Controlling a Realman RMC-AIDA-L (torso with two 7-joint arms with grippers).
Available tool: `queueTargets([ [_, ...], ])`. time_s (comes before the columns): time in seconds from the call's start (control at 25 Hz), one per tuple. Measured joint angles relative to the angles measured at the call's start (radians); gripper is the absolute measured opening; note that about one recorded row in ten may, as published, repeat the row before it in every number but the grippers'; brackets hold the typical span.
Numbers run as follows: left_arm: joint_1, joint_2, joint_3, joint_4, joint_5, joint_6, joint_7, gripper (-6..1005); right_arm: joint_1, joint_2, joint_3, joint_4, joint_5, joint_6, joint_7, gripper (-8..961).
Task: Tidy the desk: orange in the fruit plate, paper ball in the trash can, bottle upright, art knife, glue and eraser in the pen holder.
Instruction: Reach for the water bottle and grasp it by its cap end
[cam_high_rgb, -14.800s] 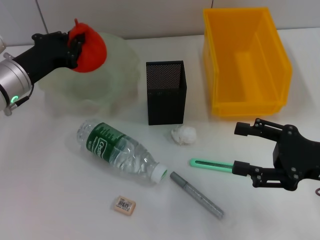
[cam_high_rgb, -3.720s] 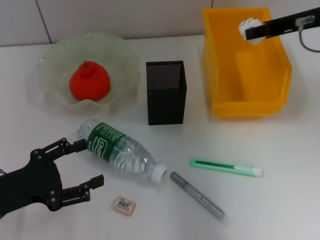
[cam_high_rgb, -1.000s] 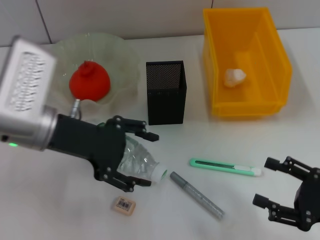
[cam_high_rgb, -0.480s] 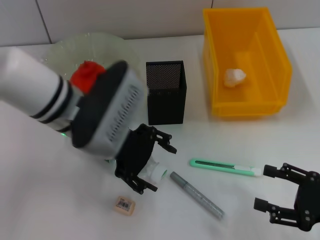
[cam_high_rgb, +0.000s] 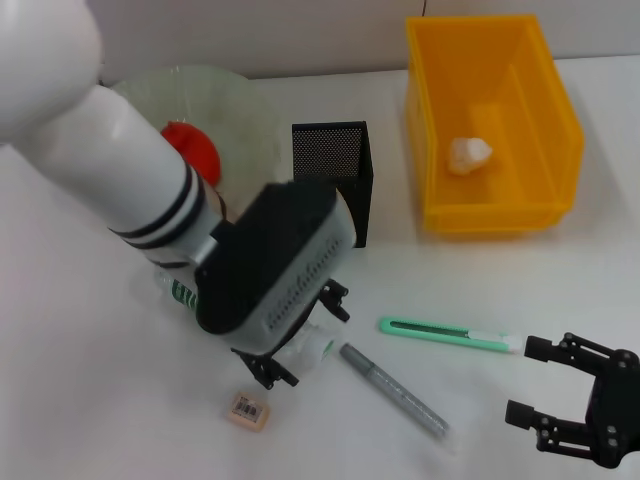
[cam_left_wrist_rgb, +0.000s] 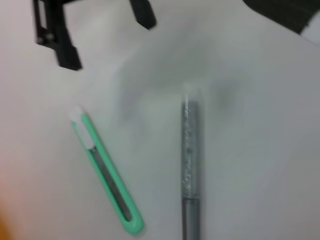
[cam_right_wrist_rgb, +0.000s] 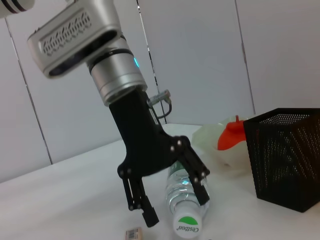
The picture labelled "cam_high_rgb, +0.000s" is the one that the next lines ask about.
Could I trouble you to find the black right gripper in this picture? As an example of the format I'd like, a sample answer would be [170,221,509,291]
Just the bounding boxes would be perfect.
[503,330,640,469]

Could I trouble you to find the clear green-label water bottle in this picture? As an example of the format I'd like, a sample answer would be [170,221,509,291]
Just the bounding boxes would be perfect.
[152,267,337,375]

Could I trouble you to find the mint green utility knife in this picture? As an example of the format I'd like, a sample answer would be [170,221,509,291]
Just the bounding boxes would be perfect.
[377,316,525,356]

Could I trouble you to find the white paper ball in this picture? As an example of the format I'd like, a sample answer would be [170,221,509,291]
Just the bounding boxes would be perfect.
[446,137,494,176]

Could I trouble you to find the red-orange toy orange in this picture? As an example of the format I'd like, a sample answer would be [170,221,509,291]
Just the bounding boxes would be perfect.
[160,121,222,184]

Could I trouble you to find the beige eraser with barcode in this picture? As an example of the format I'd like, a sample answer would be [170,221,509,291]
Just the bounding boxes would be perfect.
[224,391,275,434]

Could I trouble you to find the grey glitter marker pen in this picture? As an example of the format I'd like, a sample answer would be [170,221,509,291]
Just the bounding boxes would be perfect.
[339,342,450,441]

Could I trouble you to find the black mesh pen holder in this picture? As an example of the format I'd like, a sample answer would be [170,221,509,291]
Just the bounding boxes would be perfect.
[291,120,375,249]

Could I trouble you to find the green glass fruit plate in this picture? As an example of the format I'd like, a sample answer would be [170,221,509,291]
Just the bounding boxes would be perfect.
[107,64,281,221]

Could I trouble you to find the yellow plastic bin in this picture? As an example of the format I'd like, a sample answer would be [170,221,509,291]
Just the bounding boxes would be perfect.
[404,13,586,235]

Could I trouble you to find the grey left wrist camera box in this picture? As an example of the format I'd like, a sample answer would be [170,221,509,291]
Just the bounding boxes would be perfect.
[192,180,359,354]

